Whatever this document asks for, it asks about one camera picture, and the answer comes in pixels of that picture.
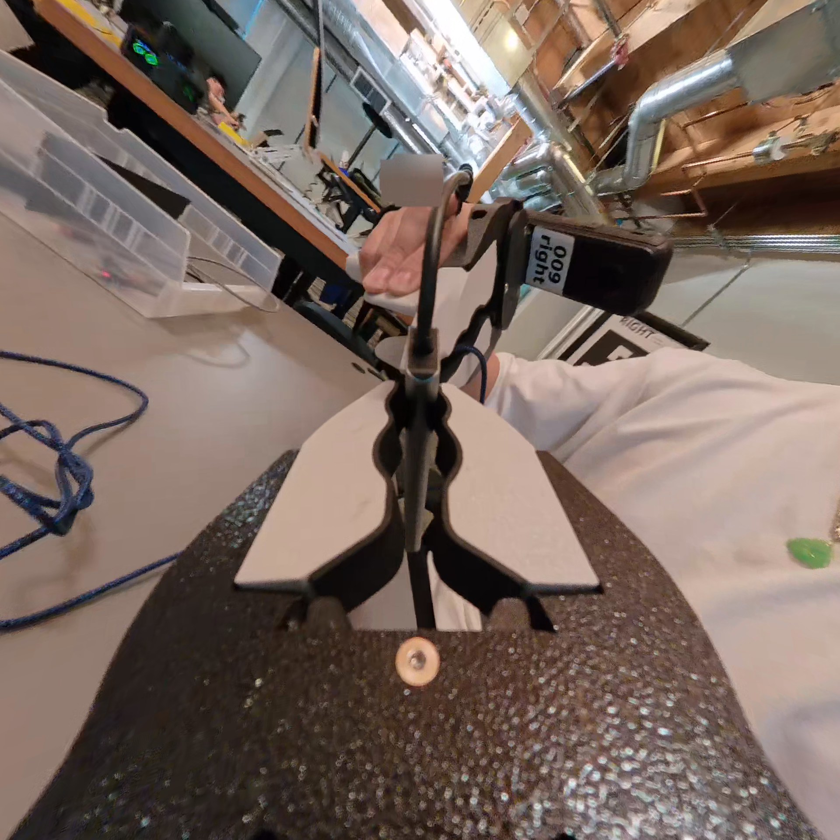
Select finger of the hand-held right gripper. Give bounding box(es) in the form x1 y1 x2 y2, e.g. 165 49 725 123
430 259 501 388
375 336 412 380

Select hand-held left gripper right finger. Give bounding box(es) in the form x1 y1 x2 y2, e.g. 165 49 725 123
427 384 602 631

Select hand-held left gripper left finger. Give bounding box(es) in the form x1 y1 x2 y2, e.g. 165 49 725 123
234 381 406 614

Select blue braided cable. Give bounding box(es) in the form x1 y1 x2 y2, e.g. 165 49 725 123
0 344 490 632

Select clear plastic bin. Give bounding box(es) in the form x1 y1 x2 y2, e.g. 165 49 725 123
0 49 283 319

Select person's right hand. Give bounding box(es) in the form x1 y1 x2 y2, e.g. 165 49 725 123
360 206 475 296

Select black white marker sign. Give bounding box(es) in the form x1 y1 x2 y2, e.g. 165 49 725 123
561 311 711 368

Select raised wooden desk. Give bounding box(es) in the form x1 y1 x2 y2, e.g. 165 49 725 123
318 151 383 212

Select grey desk with wood edge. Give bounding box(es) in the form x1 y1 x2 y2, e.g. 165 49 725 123
33 0 361 271

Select black divider panel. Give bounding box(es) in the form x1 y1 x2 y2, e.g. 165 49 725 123
98 157 193 222

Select green pendant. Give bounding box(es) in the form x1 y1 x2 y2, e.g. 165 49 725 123
786 537 834 571

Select black battery charger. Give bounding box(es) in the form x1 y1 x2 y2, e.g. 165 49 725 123
154 58 206 114
121 23 163 71

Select black monitor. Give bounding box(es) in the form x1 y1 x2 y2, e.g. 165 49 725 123
121 0 263 93

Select silver ceiling duct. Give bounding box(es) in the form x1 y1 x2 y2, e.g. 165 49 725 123
315 0 840 217

